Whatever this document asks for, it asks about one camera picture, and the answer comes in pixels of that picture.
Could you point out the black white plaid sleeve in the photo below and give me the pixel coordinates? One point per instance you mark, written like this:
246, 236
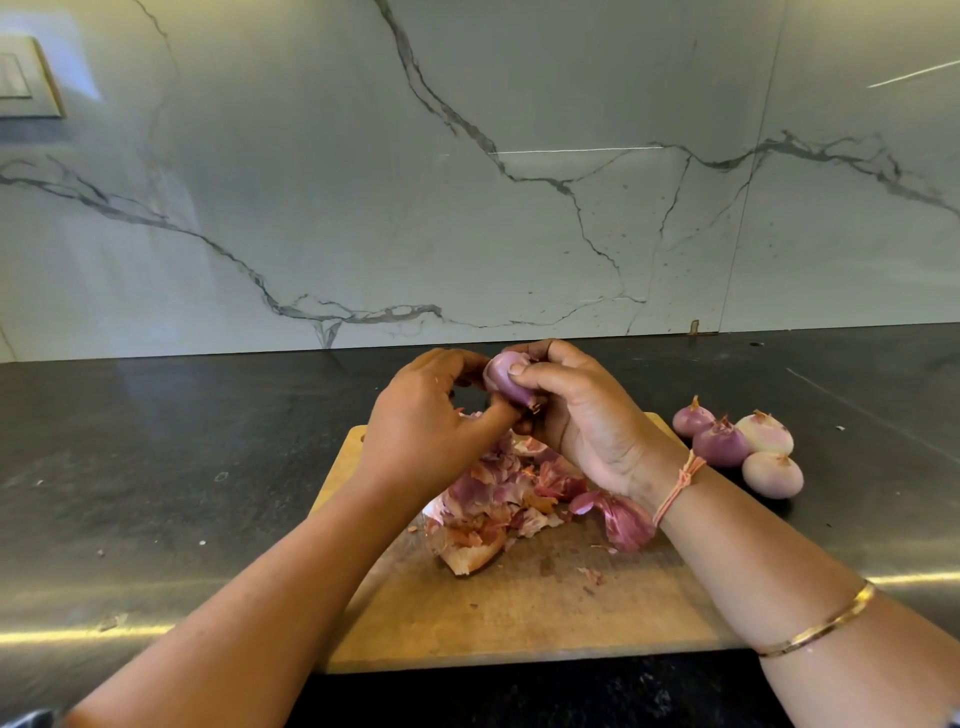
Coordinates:
23, 719

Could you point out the person's left forearm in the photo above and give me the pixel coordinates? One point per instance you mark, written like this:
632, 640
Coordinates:
218, 630

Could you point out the red onion with pale patch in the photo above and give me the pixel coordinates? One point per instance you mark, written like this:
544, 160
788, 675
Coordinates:
507, 378

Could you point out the white wall switch plate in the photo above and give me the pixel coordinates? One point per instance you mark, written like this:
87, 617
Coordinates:
23, 75

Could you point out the person's left hand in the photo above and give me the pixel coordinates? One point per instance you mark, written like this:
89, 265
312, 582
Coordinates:
423, 428

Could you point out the small red onion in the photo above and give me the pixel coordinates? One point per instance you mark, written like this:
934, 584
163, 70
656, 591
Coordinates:
693, 419

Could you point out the brownish red onion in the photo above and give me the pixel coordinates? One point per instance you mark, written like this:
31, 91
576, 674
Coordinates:
765, 434

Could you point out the gold bangle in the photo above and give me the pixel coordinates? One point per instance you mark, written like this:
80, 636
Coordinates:
818, 623

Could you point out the wooden cutting board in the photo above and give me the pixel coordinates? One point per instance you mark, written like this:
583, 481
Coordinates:
435, 615

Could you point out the person's right hand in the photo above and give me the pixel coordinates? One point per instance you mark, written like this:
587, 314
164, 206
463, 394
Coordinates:
608, 413

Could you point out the pile of onion peels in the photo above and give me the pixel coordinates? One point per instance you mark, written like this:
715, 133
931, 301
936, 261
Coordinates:
503, 495

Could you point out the person's right forearm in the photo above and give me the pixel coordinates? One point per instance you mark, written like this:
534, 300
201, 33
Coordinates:
822, 600

